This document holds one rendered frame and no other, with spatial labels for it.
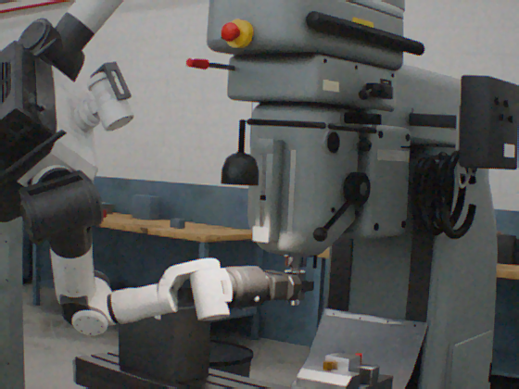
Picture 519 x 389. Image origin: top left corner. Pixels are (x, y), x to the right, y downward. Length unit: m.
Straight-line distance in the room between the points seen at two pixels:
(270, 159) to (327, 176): 0.12
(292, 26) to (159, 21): 6.52
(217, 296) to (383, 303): 0.62
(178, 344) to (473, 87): 0.92
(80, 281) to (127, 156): 6.63
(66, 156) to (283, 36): 0.48
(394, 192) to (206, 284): 0.52
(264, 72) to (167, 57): 6.25
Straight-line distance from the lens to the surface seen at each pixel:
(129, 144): 8.41
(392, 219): 2.11
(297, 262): 1.99
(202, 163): 7.78
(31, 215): 1.67
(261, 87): 1.91
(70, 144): 1.78
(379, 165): 2.04
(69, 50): 1.99
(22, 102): 1.72
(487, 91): 2.00
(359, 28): 1.89
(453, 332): 2.34
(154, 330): 2.21
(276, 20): 1.79
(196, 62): 1.87
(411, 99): 2.20
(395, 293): 2.31
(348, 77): 1.93
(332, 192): 1.93
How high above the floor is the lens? 1.53
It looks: 3 degrees down
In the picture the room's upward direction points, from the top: 3 degrees clockwise
